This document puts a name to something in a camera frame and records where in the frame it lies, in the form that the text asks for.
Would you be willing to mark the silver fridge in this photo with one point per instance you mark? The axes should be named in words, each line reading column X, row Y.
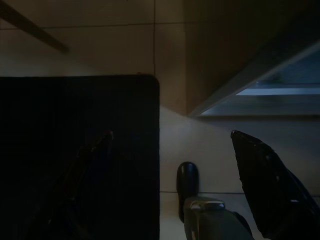
column 225, row 50

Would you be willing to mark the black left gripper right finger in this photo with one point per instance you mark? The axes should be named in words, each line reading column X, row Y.
column 270, row 187

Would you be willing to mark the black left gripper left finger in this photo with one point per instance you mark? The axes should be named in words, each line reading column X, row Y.
column 85, row 180

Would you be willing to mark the black floor mat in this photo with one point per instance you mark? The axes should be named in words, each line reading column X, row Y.
column 62, row 112

